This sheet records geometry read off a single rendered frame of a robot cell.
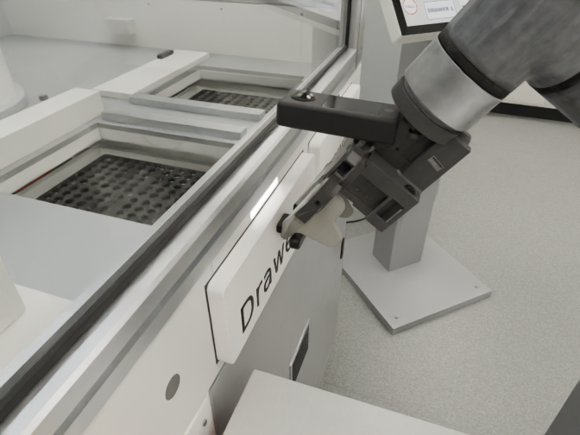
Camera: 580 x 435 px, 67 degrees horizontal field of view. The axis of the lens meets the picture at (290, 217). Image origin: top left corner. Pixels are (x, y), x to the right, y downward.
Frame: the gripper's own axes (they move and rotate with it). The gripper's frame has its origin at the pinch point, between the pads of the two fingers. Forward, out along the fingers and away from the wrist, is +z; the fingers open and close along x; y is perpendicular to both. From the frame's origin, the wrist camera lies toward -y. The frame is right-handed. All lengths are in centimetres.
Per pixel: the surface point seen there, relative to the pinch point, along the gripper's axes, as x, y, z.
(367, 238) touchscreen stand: 114, 47, 75
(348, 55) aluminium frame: 41.9, -7.0, -4.3
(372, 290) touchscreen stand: 83, 54, 70
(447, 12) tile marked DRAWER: 87, 5, -13
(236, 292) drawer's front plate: -12.1, -0.5, 1.6
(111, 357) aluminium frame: -26.2, -5.7, -3.2
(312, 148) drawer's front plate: 17.0, -2.3, 0.8
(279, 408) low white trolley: -13.9, 11.8, 10.6
